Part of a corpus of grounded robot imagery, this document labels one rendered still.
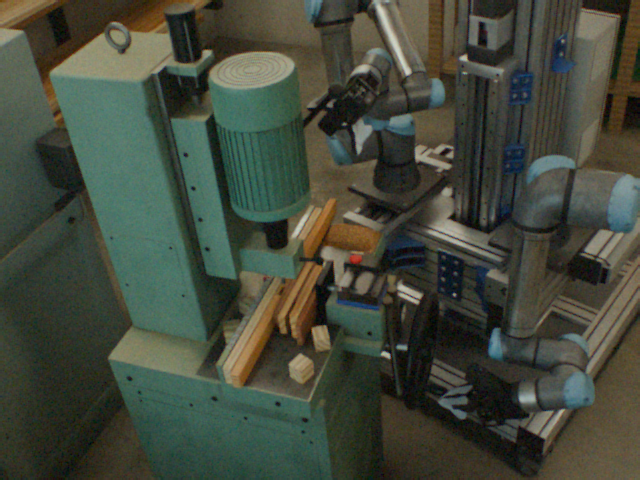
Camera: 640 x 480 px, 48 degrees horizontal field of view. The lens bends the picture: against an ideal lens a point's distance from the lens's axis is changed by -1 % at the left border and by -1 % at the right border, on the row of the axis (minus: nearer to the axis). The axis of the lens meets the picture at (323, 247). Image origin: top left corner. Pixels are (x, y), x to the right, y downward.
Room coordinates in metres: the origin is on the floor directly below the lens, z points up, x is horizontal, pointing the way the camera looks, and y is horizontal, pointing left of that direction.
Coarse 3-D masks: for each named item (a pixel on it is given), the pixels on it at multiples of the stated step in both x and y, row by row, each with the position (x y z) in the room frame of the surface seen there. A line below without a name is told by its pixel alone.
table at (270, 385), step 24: (384, 240) 1.54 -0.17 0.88; (336, 264) 1.43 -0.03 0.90; (288, 336) 1.19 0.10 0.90; (312, 336) 1.18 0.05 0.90; (336, 336) 1.17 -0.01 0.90; (264, 360) 1.12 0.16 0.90; (288, 360) 1.11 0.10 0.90; (312, 360) 1.11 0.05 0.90; (336, 360) 1.15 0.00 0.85; (264, 384) 1.05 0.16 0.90; (288, 384) 1.04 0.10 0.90; (312, 384) 1.04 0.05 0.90; (264, 408) 1.03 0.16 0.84; (288, 408) 1.01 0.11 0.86; (312, 408) 1.00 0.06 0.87
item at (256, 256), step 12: (252, 240) 1.34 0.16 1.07; (264, 240) 1.34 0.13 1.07; (300, 240) 1.32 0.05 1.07; (240, 252) 1.32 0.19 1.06; (252, 252) 1.31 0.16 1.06; (264, 252) 1.29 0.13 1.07; (276, 252) 1.29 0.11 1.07; (288, 252) 1.28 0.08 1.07; (300, 252) 1.31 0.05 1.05; (252, 264) 1.31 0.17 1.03; (264, 264) 1.30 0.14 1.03; (276, 264) 1.28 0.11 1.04; (288, 264) 1.27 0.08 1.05; (300, 264) 1.30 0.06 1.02; (288, 276) 1.27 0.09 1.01
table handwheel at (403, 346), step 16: (432, 304) 1.28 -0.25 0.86; (416, 320) 1.15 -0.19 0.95; (432, 320) 1.30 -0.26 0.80; (416, 336) 1.12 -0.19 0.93; (432, 336) 1.28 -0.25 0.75; (400, 352) 1.19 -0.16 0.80; (416, 352) 1.09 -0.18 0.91; (432, 352) 1.18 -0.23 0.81; (416, 368) 1.14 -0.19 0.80; (416, 384) 1.11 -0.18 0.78; (416, 400) 1.10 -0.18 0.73
